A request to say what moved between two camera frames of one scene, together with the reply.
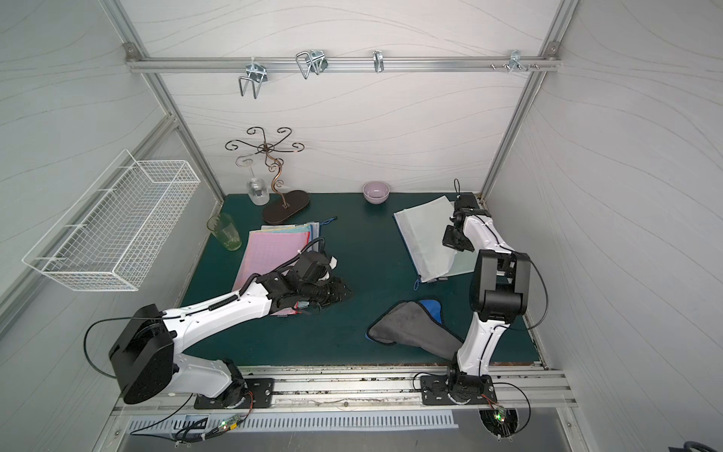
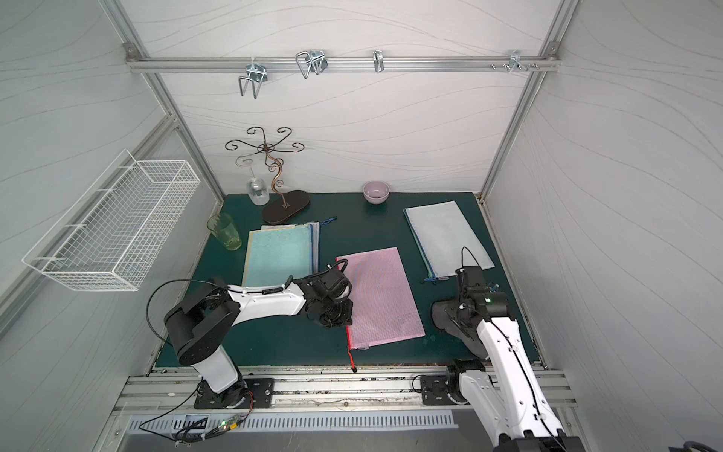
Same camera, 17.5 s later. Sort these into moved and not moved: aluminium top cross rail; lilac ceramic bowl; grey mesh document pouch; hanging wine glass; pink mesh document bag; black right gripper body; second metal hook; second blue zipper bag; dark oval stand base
Moved: pink mesh document bag; grey mesh document pouch; black right gripper body
Not moved: second blue zipper bag; lilac ceramic bowl; aluminium top cross rail; hanging wine glass; dark oval stand base; second metal hook
